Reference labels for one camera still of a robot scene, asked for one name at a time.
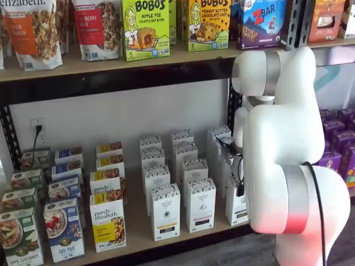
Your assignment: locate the black power plug cord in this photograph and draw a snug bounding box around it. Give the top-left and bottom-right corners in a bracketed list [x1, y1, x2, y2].
[32, 124, 44, 158]

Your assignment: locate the white box green strip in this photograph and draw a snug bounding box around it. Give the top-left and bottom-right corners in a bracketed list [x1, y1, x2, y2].
[207, 125, 232, 160]
[225, 177, 250, 227]
[219, 151, 242, 199]
[213, 135, 234, 172]

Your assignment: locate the white box yellow strip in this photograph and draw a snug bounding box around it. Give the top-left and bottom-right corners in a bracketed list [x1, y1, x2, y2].
[150, 182, 181, 242]
[140, 147, 166, 170]
[143, 164, 171, 216]
[138, 135, 163, 152]

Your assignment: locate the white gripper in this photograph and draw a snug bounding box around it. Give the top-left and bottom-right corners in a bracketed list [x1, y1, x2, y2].
[221, 144, 246, 198]

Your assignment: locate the granola bag orange label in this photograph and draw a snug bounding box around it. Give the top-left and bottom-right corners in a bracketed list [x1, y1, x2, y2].
[0, 0, 64, 72]
[54, 0, 76, 55]

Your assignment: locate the blue Z Bar box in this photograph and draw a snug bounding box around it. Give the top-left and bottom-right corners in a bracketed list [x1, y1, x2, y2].
[237, 0, 288, 50]
[229, 0, 246, 42]

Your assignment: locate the green apple cinnamon oatmeal box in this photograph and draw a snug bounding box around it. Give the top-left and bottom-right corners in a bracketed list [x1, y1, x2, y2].
[0, 207, 45, 266]
[10, 168, 45, 192]
[21, 148, 53, 174]
[0, 187, 39, 214]

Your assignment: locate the white snack box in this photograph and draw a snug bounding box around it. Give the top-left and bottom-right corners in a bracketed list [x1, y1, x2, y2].
[340, 0, 355, 39]

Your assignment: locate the blue flax plus oatmeal box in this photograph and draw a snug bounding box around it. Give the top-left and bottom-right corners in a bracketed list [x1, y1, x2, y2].
[51, 160, 84, 182]
[43, 197, 85, 263]
[48, 175, 82, 204]
[54, 146, 84, 166]

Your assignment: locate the black metal shelving rack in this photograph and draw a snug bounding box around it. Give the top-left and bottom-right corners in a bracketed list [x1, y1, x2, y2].
[0, 0, 300, 266]
[292, 0, 355, 199]

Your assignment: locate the purple Annie's box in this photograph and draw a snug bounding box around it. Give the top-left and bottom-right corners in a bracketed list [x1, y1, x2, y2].
[337, 107, 355, 122]
[318, 151, 343, 175]
[319, 109, 338, 123]
[322, 120, 347, 138]
[339, 146, 355, 191]
[326, 130, 355, 152]

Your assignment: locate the green Bobo's apple pie box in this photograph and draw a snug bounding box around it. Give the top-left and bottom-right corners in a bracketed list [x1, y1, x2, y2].
[120, 0, 171, 63]
[167, 0, 178, 47]

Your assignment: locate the white backing sheet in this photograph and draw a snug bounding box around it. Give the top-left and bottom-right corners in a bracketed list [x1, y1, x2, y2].
[315, 47, 355, 110]

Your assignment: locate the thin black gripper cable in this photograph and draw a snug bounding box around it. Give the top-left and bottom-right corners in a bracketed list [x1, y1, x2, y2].
[215, 136, 245, 192]

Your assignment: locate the purely elizabeth yellow label box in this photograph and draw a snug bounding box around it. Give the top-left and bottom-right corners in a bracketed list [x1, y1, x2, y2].
[95, 141, 124, 158]
[89, 191, 128, 253]
[89, 169, 128, 206]
[95, 154, 125, 173]

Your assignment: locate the orange snack box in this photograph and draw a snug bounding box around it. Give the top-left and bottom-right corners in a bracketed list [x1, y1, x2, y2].
[307, 0, 348, 44]

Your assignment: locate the yellow Bobo's peanut butter box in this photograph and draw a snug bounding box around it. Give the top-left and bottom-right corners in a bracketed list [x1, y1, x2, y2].
[187, 0, 232, 53]

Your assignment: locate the granola bag red label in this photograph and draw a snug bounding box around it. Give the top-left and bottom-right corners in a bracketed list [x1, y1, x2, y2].
[71, 0, 123, 62]

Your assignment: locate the white wall outlet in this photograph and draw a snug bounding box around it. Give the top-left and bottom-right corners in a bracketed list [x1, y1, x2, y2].
[29, 117, 46, 145]

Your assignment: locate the white box pink strip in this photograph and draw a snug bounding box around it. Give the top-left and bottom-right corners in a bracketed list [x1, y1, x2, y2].
[170, 129, 195, 147]
[185, 177, 217, 234]
[173, 141, 199, 182]
[181, 158, 209, 185]

